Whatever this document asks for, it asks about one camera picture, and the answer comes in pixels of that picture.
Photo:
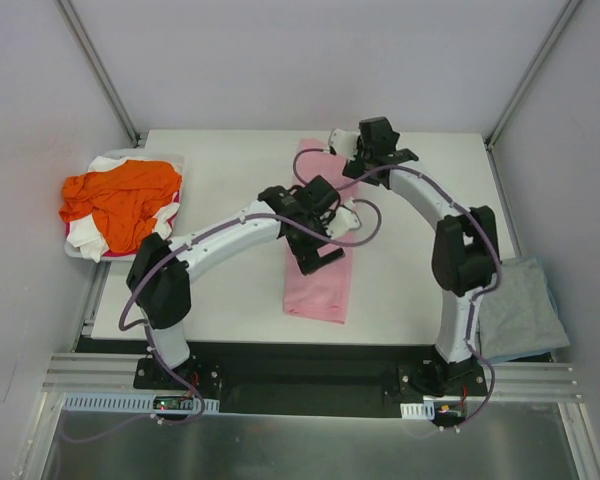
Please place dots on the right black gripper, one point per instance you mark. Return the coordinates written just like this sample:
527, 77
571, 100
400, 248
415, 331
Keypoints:
387, 159

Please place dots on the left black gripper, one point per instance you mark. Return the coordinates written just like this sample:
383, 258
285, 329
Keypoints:
318, 258

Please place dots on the pink t shirt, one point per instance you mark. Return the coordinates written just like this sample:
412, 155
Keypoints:
323, 295

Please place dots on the grey t shirt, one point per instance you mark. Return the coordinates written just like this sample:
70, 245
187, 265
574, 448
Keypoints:
522, 310

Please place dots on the blue t shirt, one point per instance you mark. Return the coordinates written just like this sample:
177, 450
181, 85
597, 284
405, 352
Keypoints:
550, 295

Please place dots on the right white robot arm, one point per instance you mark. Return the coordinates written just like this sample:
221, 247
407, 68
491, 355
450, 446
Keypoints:
465, 258

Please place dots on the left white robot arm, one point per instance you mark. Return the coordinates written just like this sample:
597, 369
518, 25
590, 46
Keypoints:
163, 270

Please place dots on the white plastic bin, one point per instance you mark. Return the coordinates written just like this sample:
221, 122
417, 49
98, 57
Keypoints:
177, 160

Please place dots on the orange t shirt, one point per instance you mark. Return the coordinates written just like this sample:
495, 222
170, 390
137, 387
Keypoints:
120, 205

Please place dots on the white t shirt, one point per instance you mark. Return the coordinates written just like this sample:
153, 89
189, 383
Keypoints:
83, 239

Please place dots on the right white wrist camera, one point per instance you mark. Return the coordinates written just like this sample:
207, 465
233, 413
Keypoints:
343, 143

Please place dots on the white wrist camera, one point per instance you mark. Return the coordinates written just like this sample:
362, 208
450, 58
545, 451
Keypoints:
345, 220
343, 143

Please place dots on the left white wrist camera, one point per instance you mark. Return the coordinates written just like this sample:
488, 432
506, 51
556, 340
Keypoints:
345, 220

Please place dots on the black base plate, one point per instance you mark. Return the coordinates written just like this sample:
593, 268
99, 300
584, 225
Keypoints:
364, 381

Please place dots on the right slotted cable duct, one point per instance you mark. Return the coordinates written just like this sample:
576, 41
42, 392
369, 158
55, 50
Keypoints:
418, 411

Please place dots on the slotted cable duct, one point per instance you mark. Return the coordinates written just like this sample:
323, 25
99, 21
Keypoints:
138, 403
418, 411

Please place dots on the left slotted cable duct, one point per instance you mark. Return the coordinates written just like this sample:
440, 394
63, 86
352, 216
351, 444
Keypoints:
138, 403

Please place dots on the right aluminium corner post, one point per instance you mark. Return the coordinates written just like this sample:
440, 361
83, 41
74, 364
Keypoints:
545, 49

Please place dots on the aluminium corner post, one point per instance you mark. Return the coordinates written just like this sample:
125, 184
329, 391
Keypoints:
545, 49
92, 58

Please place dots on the aluminium extrusion rail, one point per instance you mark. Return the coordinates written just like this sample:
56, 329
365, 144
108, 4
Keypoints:
112, 364

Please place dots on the left aluminium corner post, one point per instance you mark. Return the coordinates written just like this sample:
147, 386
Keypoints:
92, 58

